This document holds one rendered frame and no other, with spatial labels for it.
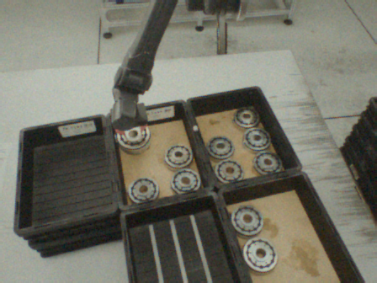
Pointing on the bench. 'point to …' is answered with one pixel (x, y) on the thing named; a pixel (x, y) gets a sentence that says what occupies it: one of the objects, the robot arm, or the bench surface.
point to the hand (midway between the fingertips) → (132, 131)
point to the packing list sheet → (4, 161)
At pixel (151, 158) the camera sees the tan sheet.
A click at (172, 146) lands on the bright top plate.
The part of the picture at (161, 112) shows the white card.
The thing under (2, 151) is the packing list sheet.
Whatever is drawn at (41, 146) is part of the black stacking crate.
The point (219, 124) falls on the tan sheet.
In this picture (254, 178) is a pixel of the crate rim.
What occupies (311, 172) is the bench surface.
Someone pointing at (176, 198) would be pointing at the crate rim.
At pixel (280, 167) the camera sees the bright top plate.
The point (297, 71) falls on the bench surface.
